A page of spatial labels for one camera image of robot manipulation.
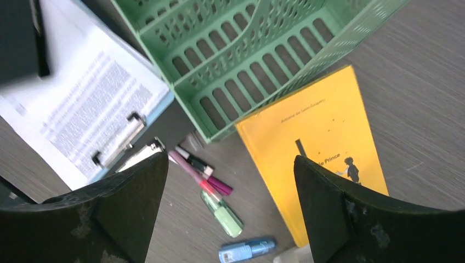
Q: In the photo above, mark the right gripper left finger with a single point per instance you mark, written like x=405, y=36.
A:
x=110, y=220

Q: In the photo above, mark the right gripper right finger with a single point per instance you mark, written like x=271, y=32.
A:
x=347, y=222

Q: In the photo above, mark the yellow book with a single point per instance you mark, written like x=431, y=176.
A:
x=326, y=122

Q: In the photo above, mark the white drawer organizer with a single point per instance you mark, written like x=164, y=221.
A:
x=295, y=255

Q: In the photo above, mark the pink pen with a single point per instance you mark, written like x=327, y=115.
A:
x=195, y=175

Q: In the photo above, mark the purple marker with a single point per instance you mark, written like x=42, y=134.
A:
x=206, y=171

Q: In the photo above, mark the green highlighter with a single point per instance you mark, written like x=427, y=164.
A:
x=227, y=219

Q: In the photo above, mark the green file organizer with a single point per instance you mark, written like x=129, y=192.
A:
x=225, y=59

